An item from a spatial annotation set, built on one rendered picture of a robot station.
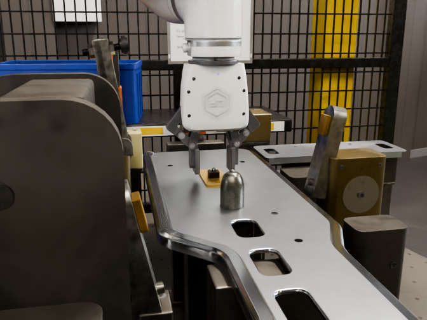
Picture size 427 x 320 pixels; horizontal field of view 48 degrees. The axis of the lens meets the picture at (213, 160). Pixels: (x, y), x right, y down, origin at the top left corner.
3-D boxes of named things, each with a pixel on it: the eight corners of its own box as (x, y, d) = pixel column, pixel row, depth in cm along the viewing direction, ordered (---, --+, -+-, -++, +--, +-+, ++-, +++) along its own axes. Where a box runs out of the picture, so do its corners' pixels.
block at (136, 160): (149, 328, 87) (142, 132, 78) (129, 330, 87) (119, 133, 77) (148, 317, 91) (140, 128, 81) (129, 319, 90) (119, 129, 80)
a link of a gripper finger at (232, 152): (230, 131, 73) (230, 173, 74) (251, 130, 73) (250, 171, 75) (226, 127, 76) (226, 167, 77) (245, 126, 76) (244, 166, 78)
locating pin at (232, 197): (246, 220, 63) (247, 172, 61) (222, 221, 62) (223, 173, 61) (240, 211, 66) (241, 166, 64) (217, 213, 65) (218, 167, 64)
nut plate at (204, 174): (231, 185, 72) (231, 178, 72) (206, 186, 71) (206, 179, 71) (219, 170, 80) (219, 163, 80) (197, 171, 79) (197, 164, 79)
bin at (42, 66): (138, 124, 104) (136, 63, 101) (-5, 126, 103) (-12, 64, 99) (144, 112, 120) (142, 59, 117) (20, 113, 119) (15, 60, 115)
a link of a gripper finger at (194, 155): (178, 133, 71) (179, 176, 73) (199, 132, 72) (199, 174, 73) (176, 129, 74) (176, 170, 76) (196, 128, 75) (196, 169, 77)
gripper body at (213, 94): (182, 55, 66) (183, 134, 69) (253, 54, 68) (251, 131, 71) (175, 53, 73) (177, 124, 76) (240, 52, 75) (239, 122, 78)
